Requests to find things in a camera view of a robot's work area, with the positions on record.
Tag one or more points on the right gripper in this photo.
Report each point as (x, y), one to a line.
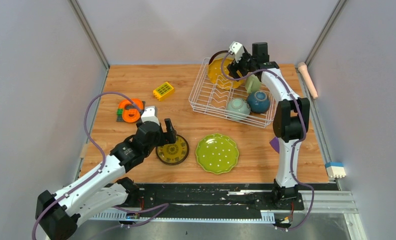
(235, 66)

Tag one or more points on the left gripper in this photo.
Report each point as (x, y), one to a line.
(169, 137)

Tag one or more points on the yellow patterned black-rimmed plate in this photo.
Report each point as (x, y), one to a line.
(173, 152)

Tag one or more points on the yellow dotted plate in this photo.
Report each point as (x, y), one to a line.
(217, 78)

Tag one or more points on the green dotted plate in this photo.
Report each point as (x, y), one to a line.
(217, 153)

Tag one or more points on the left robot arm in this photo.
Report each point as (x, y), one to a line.
(60, 214)

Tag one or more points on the light green mug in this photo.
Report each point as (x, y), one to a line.
(252, 84)

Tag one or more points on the brown-rimmed white plate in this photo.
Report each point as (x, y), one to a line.
(218, 56)

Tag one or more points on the dark blue bowl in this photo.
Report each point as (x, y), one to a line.
(258, 101)

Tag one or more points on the yellow toy brick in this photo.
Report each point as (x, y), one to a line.
(163, 91)

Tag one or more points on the orange toy on grey base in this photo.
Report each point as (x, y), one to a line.
(127, 113)

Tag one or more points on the light teal bowl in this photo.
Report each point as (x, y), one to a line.
(237, 109)

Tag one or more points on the purple metronome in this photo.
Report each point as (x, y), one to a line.
(274, 143)

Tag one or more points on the blue and white toy brick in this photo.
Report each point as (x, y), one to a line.
(335, 170)

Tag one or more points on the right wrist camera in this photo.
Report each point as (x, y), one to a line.
(237, 50)

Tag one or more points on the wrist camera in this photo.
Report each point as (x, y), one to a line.
(237, 50)
(150, 114)

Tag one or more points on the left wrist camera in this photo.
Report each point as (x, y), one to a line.
(150, 114)

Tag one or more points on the beige cylinder handle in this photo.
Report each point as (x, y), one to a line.
(303, 69)

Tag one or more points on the white wire dish rack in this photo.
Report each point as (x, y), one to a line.
(208, 99)

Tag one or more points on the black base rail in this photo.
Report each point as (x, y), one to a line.
(211, 200)

